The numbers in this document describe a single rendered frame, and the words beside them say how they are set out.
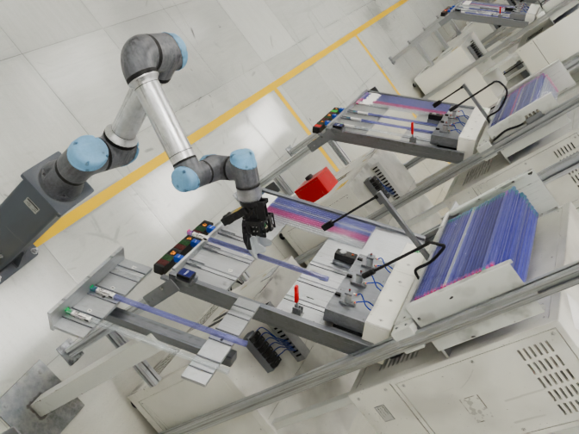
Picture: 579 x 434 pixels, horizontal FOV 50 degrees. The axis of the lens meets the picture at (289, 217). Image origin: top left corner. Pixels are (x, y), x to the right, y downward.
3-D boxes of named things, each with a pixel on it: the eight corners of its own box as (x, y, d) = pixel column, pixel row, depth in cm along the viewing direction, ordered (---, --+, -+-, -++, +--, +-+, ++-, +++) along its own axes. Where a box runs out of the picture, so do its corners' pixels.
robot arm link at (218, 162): (188, 158, 187) (216, 160, 181) (210, 151, 196) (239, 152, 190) (190, 183, 189) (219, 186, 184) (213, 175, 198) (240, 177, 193)
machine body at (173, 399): (118, 400, 252) (209, 354, 216) (206, 304, 308) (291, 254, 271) (218, 515, 260) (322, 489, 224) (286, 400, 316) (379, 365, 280)
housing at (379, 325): (357, 356, 190) (364, 320, 183) (400, 273, 229) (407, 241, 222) (382, 365, 188) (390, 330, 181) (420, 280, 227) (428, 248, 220)
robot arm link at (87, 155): (49, 157, 202) (68, 135, 194) (81, 148, 213) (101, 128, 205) (67, 188, 202) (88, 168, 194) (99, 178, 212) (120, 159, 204)
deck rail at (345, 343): (168, 288, 209) (168, 273, 206) (171, 284, 210) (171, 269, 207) (369, 362, 187) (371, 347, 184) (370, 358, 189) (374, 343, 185)
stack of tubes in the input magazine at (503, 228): (412, 300, 175) (495, 263, 159) (448, 219, 215) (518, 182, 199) (438, 334, 176) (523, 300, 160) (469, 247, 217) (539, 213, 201)
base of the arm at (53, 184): (28, 175, 205) (41, 160, 199) (59, 156, 217) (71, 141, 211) (60, 209, 208) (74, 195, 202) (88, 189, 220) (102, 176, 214)
